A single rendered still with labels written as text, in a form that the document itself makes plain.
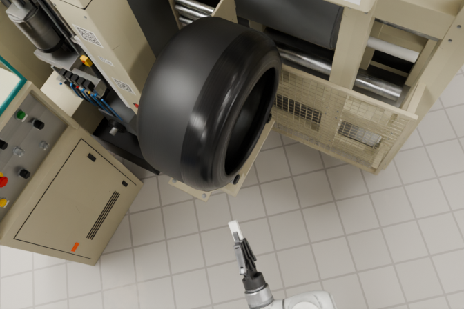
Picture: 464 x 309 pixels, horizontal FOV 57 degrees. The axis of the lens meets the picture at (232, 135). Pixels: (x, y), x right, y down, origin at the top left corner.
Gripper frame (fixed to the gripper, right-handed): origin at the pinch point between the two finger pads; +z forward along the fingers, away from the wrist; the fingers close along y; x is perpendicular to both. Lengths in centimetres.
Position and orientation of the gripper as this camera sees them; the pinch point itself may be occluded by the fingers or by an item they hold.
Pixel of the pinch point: (235, 230)
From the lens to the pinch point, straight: 149.7
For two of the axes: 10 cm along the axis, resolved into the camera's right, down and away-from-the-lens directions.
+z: -3.3, -9.4, 0.2
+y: 3.3, -0.9, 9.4
